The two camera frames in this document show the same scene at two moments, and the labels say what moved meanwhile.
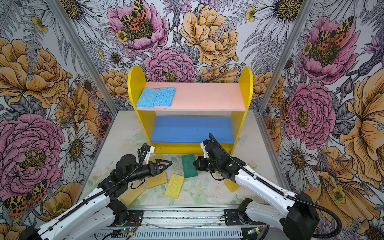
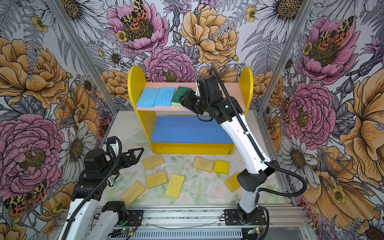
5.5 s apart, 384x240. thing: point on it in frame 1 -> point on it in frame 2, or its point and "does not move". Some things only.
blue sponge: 165,96 does not move
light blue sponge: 147,98 does not move
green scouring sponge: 189,169 -> 180,92
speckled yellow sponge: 173,188 does not move
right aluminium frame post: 304,14 does not move
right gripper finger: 202,164 -> 190,100
